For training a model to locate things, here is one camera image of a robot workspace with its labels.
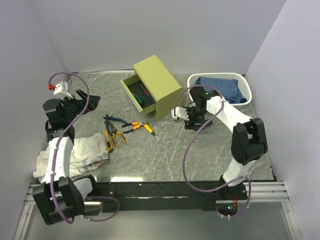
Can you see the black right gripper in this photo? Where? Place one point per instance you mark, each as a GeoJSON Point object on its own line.
{"type": "Point", "coordinates": [190, 124]}

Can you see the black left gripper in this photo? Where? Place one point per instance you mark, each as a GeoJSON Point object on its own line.
{"type": "Point", "coordinates": [80, 103]}

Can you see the green stubby screwdriver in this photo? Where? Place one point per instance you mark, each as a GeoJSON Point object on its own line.
{"type": "Point", "coordinates": [139, 100]}

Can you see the green metal drawer cabinet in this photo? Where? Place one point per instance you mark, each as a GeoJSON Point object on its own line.
{"type": "Point", "coordinates": [160, 83]}

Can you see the red blue screwdriver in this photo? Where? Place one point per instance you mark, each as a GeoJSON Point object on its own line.
{"type": "Point", "coordinates": [147, 93]}

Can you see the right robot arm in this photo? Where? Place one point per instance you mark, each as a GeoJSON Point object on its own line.
{"type": "Point", "coordinates": [248, 141]}

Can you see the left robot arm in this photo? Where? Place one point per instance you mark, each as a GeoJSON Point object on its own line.
{"type": "Point", "coordinates": [58, 198]}

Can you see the yellow black pliers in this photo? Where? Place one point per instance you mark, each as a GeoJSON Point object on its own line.
{"type": "Point", "coordinates": [116, 133]}

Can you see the blue checkered cloth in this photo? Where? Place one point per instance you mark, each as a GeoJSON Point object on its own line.
{"type": "Point", "coordinates": [227, 87]}

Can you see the yellow utility knife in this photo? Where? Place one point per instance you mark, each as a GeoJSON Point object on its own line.
{"type": "Point", "coordinates": [109, 146]}

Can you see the white cloth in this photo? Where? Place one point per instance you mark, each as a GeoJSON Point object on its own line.
{"type": "Point", "coordinates": [88, 154]}

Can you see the white plastic basket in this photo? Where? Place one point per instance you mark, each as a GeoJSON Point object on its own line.
{"type": "Point", "coordinates": [242, 84]}

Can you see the orange black pliers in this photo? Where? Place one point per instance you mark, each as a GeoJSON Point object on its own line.
{"type": "Point", "coordinates": [135, 125]}

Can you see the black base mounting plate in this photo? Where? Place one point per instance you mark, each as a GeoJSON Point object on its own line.
{"type": "Point", "coordinates": [109, 204]}

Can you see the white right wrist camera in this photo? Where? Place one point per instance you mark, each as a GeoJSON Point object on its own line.
{"type": "Point", "coordinates": [179, 114]}

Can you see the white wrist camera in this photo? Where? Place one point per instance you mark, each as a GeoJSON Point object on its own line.
{"type": "Point", "coordinates": [60, 90]}
{"type": "Point", "coordinates": [179, 114]}

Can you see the blue handled pliers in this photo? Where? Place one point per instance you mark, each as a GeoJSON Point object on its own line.
{"type": "Point", "coordinates": [109, 120]}

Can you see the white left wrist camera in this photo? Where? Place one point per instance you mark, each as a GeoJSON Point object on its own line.
{"type": "Point", "coordinates": [60, 90]}

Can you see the yellow handled screwdriver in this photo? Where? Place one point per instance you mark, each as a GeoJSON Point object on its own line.
{"type": "Point", "coordinates": [150, 130]}

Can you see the aluminium frame rail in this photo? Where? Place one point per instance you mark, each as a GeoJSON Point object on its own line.
{"type": "Point", "coordinates": [253, 191]}

